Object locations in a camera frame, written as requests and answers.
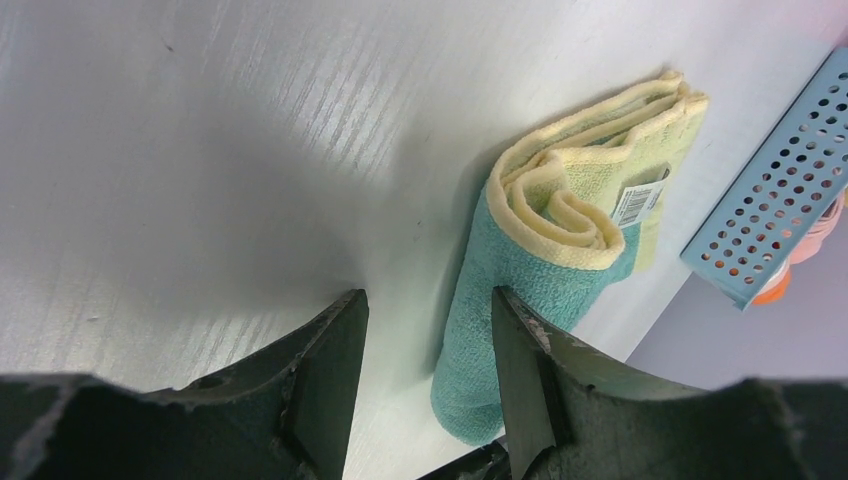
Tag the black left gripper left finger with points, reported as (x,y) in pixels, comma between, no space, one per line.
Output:
(283,412)

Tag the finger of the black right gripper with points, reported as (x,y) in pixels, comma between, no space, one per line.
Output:
(490,462)

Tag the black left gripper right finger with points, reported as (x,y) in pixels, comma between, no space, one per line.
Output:
(573,412)

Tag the yellow green teal towel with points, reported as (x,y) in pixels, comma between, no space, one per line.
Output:
(568,210)

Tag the rolled orange towel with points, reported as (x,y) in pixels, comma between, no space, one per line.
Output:
(775,288)

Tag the rolled pink towel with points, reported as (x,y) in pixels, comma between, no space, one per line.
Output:
(813,240)

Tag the blue perforated basket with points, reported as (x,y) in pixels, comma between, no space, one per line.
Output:
(798,171)

